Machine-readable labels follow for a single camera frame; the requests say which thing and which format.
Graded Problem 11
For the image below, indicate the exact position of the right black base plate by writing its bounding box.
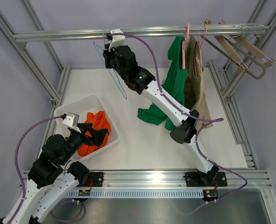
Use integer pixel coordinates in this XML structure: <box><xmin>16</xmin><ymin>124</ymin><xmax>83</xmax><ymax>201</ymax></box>
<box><xmin>183</xmin><ymin>172</ymin><xmax>228</xmax><ymax>187</ymax></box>

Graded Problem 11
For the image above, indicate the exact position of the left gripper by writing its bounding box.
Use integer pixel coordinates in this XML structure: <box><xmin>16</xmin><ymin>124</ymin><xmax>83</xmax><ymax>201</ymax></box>
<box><xmin>60</xmin><ymin>123</ymin><xmax>108</xmax><ymax>165</ymax></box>

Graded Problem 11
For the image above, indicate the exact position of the white slotted cable duct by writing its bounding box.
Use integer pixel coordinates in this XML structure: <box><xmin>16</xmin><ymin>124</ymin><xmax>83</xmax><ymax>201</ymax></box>
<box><xmin>64</xmin><ymin>189</ymin><xmax>204</xmax><ymax>198</ymax></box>

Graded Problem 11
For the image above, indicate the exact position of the grey plastic hanger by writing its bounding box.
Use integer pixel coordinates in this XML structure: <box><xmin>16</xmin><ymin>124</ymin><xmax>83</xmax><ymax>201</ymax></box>
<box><xmin>228</xmin><ymin>35</ymin><xmax>267</xmax><ymax>80</ymax></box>

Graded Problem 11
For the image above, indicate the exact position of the wooden hanger left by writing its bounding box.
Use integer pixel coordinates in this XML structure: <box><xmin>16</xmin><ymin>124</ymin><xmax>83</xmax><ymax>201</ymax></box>
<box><xmin>203</xmin><ymin>19</ymin><xmax>248</xmax><ymax>71</ymax></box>

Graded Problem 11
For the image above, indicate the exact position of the wooden hanger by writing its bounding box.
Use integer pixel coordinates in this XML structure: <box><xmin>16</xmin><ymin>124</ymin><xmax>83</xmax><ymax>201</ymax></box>
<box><xmin>203</xmin><ymin>19</ymin><xmax>248</xmax><ymax>71</ymax></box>
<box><xmin>218</xmin><ymin>20</ymin><xmax>276</xmax><ymax>66</ymax></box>

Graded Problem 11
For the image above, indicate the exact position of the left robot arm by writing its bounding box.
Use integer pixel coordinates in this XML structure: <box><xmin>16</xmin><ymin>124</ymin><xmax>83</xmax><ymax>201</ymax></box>
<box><xmin>0</xmin><ymin>123</ymin><xmax>108</xmax><ymax>224</ymax></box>

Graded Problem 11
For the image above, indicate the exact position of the front aluminium rail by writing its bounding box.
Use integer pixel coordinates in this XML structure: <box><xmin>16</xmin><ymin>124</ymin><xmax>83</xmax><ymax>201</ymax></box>
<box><xmin>19</xmin><ymin>169</ymin><xmax>273</xmax><ymax>189</ymax></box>

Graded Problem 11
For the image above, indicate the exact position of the green t shirt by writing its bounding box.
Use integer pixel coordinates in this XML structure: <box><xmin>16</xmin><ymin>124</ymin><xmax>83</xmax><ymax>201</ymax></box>
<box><xmin>137</xmin><ymin>36</ymin><xmax>188</xmax><ymax>131</ymax></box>

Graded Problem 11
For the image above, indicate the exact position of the white plastic basket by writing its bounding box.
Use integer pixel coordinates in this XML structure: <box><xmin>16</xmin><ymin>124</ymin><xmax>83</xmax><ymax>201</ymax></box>
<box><xmin>54</xmin><ymin>94</ymin><xmax>119</xmax><ymax>161</ymax></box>

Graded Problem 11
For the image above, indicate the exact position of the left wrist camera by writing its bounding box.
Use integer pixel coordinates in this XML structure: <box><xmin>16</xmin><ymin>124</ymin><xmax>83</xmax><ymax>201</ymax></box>
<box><xmin>62</xmin><ymin>112</ymin><xmax>80</xmax><ymax>133</ymax></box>

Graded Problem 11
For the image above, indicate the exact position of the aluminium hanging rail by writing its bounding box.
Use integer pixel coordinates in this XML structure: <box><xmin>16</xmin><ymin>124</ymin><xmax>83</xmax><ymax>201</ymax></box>
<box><xmin>12</xmin><ymin>23</ymin><xmax>270</xmax><ymax>42</ymax></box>

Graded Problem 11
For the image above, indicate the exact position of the orange t shirt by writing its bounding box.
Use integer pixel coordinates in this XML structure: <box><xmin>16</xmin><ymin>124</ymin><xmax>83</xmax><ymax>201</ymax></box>
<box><xmin>77</xmin><ymin>111</ymin><xmax>112</xmax><ymax>157</ymax></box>

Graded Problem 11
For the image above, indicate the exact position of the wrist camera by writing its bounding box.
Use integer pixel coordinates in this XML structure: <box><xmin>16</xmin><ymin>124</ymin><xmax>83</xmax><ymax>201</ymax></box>
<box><xmin>108</xmin><ymin>28</ymin><xmax>125</xmax><ymax>52</ymax></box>
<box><xmin>62</xmin><ymin>112</ymin><xmax>80</xmax><ymax>133</ymax></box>

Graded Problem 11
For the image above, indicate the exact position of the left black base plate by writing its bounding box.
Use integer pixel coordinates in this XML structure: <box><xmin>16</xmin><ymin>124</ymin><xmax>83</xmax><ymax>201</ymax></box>
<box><xmin>78</xmin><ymin>172</ymin><xmax>104</xmax><ymax>187</ymax></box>

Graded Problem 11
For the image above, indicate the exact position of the light blue wire hanger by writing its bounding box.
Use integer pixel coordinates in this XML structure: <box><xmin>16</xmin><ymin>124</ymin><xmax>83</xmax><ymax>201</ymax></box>
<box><xmin>93</xmin><ymin>26</ymin><xmax>127</xmax><ymax>100</ymax></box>

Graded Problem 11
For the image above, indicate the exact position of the wooden hanger right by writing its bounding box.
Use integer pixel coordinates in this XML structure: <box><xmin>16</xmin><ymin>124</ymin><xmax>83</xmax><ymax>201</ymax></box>
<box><xmin>218</xmin><ymin>20</ymin><xmax>276</xmax><ymax>66</ymax></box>

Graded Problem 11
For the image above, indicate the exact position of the beige t shirt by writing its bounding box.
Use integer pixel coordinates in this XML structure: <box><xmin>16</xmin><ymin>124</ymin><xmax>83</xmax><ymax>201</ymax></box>
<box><xmin>184</xmin><ymin>36</ymin><xmax>211</xmax><ymax>120</ymax></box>

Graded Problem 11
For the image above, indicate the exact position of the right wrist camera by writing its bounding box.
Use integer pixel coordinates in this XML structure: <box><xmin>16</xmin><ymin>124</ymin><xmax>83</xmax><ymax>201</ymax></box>
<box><xmin>108</xmin><ymin>28</ymin><xmax>125</xmax><ymax>52</ymax></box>

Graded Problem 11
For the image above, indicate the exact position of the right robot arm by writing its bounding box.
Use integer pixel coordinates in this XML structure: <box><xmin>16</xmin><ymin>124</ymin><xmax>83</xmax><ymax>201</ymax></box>
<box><xmin>103</xmin><ymin>44</ymin><xmax>219</xmax><ymax>185</ymax></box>

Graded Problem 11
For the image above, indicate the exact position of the pink hanger with green shirt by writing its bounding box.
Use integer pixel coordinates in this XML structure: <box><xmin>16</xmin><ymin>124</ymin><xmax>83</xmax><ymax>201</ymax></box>
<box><xmin>182</xmin><ymin>22</ymin><xmax>190</xmax><ymax>69</ymax></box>

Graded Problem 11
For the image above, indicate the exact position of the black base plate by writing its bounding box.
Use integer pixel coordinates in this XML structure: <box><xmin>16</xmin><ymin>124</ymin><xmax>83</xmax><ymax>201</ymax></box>
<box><xmin>183</xmin><ymin>172</ymin><xmax>228</xmax><ymax>187</ymax></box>
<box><xmin>78</xmin><ymin>172</ymin><xmax>104</xmax><ymax>187</ymax></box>

